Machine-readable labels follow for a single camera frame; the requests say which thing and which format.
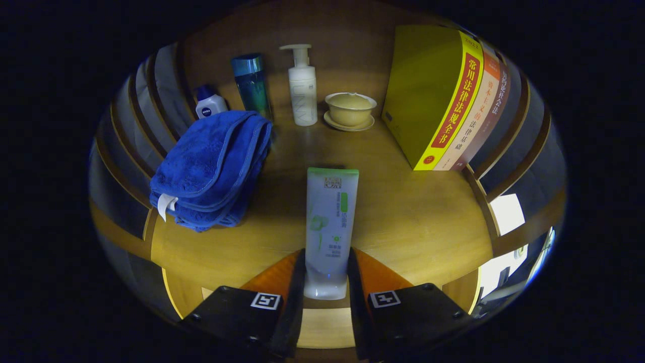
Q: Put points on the small white blue-capped bottle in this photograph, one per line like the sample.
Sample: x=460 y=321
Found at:
x=209 y=106

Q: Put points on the white green-capped tube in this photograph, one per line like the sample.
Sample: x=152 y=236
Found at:
x=330 y=222

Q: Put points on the white pump bottle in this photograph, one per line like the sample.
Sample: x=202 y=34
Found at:
x=304 y=96

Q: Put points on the wooden cabinet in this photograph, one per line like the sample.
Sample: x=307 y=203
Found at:
x=352 y=50

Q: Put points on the wooden countertop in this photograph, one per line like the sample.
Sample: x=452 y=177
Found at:
x=403 y=222

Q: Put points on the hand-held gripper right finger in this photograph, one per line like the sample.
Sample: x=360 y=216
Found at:
x=360 y=327

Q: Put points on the orange-spine book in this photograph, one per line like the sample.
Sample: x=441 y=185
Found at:
x=478 y=111

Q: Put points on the beige lidded teacup with saucer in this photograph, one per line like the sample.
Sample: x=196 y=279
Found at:
x=350 y=111

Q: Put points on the thick yellow book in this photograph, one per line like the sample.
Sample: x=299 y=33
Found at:
x=428 y=91

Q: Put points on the teal bottle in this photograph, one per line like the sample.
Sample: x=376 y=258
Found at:
x=251 y=85

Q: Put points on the dark red book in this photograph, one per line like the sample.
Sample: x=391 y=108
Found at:
x=496 y=108

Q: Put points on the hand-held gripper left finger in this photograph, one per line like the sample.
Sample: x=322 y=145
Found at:
x=289 y=322

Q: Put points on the blue folded towel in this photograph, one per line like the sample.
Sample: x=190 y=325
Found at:
x=211 y=161

